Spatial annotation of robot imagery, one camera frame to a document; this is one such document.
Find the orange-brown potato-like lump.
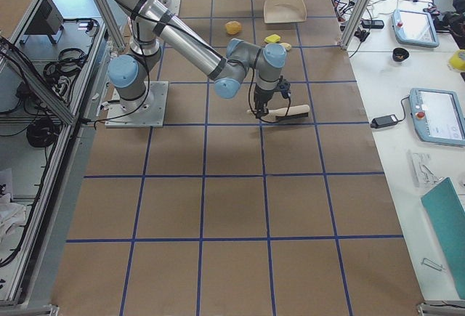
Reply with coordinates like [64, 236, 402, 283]
[225, 21, 243, 36]

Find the black power adapter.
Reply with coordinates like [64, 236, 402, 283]
[370, 114, 404, 129]

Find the teach pendant far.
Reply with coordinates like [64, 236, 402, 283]
[392, 9, 440, 48]

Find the curved pale melon slice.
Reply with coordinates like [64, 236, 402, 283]
[280, 42, 292, 52]

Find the teach pendant near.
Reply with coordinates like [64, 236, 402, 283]
[409, 88, 464, 147]

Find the beige hand brush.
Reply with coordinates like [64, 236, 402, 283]
[263, 105, 310, 122]

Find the yellow tape roll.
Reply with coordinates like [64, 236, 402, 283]
[448, 49, 465, 72]

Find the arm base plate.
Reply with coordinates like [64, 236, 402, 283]
[104, 81, 169, 128]

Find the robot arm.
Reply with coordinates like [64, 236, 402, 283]
[114, 0, 291, 118]

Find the teach pendant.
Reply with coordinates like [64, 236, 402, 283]
[409, 88, 464, 147]
[392, 9, 440, 48]

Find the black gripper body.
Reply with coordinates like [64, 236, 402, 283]
[252, 78, 291, 118]

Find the yellow-green sponge piece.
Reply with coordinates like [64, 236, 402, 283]
[264, 34, 281, 44]

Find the beige plastic dustpan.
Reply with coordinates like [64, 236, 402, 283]
[263, 0, 307, 24]

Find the teal folder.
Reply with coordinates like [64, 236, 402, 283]
[421, 177, 464, 299]

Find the aluminium frame post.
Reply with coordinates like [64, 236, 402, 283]
[340, 0, 370, 50]

